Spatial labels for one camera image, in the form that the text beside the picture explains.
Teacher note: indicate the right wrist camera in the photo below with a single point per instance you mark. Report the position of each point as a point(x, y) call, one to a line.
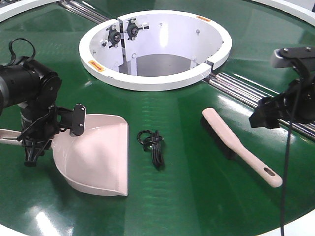
point(301, 59)

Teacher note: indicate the right black bearing block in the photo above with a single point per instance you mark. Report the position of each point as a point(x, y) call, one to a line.
point(133, 29)

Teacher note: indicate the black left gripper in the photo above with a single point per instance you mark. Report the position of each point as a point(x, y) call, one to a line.
point(39, 126)

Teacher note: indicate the left black bearing block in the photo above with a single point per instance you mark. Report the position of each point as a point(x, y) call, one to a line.
point(114, 36)

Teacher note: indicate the white outer rim left segment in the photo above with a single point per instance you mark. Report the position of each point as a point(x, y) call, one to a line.
point(12, 9)

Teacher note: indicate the white rim segment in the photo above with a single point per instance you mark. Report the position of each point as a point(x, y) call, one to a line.
point(301, 9)
point(12, 9)

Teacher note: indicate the pink plastic dustpan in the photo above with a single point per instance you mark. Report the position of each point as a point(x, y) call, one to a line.
point(95, 162)

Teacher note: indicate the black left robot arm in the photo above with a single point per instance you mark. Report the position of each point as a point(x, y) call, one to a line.
point(34, 88)

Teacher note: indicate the far steel roller gap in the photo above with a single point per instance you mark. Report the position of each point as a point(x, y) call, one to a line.
point(83, 10)

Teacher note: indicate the black bearing block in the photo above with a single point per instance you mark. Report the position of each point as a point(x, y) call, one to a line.
point(114, 36)
point(133, 29)

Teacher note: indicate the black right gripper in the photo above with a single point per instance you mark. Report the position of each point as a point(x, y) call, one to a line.
point(297, 102)

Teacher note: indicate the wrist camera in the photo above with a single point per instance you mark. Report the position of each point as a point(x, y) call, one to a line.
point(301, 59)
point(78, 120)

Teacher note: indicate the pink hand brush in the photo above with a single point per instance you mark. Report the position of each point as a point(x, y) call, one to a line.
point(232, 142)

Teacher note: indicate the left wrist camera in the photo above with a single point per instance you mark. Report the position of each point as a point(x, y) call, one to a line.
point(78, 120)

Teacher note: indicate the white outer rim right segment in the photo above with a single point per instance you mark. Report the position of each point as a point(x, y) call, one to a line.
point(301, 9)

